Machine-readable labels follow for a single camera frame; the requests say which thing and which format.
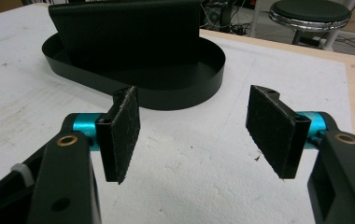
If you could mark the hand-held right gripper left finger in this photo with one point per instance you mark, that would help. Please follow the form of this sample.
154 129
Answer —
119 133

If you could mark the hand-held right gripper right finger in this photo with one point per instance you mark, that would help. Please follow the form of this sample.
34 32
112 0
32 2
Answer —
275 133

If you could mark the black oval tray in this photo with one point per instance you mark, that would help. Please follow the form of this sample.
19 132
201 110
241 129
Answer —
172 93

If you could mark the black wallet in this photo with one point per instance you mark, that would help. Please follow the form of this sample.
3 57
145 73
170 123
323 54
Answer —
129 34

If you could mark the round black stool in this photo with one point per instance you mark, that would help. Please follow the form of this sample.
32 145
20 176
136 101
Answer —
309 12

